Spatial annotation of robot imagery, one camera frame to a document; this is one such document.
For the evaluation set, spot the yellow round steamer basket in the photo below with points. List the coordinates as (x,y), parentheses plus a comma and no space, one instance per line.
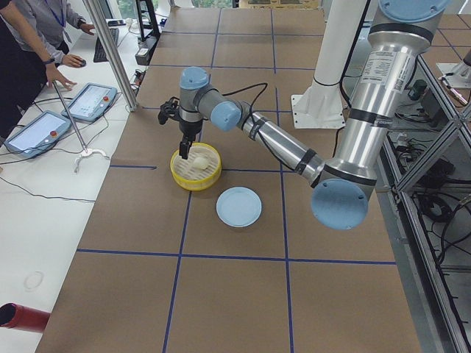
(191,178)

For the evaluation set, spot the light blue plate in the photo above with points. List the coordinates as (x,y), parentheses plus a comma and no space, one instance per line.
(238,207)

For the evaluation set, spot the teach pendant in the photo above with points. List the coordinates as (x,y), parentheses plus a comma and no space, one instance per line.
(91,102)
(39,135)

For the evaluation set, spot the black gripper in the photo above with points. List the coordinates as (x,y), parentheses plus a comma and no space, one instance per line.
(189,127)

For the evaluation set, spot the white steamed bun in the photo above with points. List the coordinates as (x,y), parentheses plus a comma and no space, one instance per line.
(201,163)

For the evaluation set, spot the white camera stand base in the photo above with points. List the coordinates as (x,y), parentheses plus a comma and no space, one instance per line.
(320,106)

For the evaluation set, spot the person in black shirt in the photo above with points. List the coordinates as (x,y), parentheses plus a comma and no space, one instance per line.
(20,81)

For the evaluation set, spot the red cylinder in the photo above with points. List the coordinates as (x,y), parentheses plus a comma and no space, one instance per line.
(16,316)

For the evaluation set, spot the person in grey shirt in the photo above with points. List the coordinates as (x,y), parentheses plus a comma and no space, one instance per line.
(49,19)

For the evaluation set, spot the pink metal rod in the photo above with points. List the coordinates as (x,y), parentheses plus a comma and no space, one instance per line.
(74,124)

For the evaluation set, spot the near teach pendant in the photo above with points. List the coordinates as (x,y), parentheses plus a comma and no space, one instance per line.
(39,135)

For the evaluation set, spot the black device with label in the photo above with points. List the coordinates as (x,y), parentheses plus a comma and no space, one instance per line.
(146,49)

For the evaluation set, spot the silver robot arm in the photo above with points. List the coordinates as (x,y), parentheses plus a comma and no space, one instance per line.
(342,185)

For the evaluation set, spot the far teach pendant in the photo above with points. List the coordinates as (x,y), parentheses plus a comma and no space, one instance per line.
(91,102)

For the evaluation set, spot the aluminium frame post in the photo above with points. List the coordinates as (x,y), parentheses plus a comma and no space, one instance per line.
(103,32)

